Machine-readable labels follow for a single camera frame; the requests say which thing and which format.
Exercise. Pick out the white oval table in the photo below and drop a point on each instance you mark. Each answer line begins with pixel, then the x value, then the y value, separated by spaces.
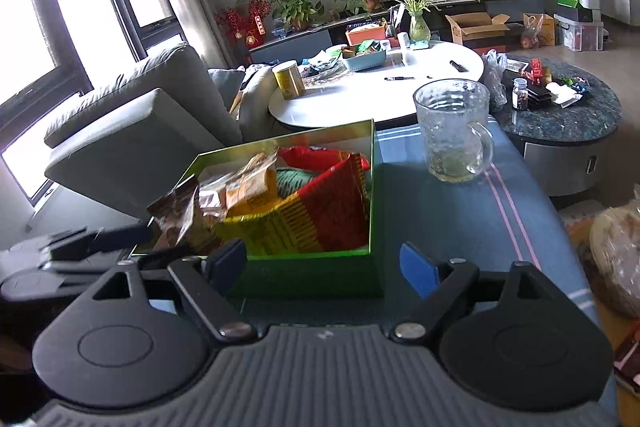
pixel 360 102

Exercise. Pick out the clear bread packet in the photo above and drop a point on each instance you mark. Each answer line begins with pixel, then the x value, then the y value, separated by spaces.
pixel 250 192

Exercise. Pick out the white cushion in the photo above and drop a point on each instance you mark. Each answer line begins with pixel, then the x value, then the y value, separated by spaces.
pixel 255 107

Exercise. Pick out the blue basket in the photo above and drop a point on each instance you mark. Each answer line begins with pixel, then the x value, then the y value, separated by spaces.
pixel 365 61

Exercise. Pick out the spider plant in glass vase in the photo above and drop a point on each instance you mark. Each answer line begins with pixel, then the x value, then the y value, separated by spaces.
pixel 419 29

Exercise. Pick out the black pen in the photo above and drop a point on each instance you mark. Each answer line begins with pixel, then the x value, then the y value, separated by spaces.
pixel 400 78

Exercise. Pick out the glass mug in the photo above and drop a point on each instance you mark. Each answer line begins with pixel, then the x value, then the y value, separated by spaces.
pixel 450 132

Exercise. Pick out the dark round stone table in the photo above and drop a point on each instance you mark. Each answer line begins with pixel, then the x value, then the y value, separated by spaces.
pixel 575 127

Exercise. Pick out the brown snack packet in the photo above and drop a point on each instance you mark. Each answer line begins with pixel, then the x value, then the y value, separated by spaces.
pixel 175 217

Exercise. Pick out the white cup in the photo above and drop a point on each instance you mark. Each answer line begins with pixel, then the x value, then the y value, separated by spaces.
pixel 404 42

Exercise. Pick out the red yellow striped snack bag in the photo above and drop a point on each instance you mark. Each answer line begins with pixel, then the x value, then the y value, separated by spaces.
pixel 310 222

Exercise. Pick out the small red box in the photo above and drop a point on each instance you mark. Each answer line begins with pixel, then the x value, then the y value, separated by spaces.
pixel 537 71

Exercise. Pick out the green cardboard box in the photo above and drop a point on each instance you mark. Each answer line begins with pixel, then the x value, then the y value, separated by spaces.
pixel 310 277

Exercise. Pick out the red berry decoration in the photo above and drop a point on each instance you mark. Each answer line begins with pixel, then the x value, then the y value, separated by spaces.
pixel 255 27

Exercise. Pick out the clear storage bin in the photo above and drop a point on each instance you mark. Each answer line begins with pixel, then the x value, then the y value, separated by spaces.
pixel 580 34

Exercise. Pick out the glass plate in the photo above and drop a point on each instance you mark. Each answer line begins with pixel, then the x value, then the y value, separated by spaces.
pixel 322 68

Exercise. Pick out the green patterned snack packet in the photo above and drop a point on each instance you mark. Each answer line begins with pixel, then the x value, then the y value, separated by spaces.
pixel 292 182

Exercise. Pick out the grey sofa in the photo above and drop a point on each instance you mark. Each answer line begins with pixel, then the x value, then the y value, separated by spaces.
pixel 150 117

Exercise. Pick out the small clear plastic bag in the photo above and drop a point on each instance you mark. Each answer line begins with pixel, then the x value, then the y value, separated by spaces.
pixel 495 79

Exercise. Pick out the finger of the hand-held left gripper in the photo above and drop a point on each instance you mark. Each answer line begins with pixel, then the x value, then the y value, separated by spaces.
pixel 152 263
pixel 110 239

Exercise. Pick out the large clear plastic bag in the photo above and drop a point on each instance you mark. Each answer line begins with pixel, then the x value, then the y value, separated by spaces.
pixel 615 247

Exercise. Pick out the red checkered edge snack packet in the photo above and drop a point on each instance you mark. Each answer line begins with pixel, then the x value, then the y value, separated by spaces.
pixel 320 157

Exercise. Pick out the black box with green lid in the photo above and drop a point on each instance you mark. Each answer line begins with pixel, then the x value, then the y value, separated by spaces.
pixel 577 12

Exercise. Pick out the dark framed window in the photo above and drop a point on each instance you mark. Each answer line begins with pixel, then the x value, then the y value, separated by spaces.
pixel 30 7

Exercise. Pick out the orange box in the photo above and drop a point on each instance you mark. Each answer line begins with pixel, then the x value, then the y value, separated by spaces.
pixel 362 38

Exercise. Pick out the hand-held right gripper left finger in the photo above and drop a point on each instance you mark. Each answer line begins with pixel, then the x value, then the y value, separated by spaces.
pixel 227 264

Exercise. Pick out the small glass jar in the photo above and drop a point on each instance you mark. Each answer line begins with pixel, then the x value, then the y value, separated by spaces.
pixel 520 96

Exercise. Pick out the gold can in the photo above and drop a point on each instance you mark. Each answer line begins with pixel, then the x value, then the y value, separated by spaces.
pixel 289 82

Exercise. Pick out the orange plastic bag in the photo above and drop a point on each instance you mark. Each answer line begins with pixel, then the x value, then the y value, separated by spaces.
pixel 535 32

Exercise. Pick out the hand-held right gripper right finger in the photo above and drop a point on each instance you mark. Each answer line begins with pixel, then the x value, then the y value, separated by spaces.
pixel 417 269

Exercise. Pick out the open cardboard box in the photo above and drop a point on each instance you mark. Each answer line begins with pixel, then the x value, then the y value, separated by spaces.
pixel 475 32

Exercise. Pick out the white tissue packet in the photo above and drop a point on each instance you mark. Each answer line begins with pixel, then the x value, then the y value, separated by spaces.
pixel 562 94

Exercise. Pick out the black wallet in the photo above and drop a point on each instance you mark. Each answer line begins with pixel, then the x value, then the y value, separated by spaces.
pixel 536 92

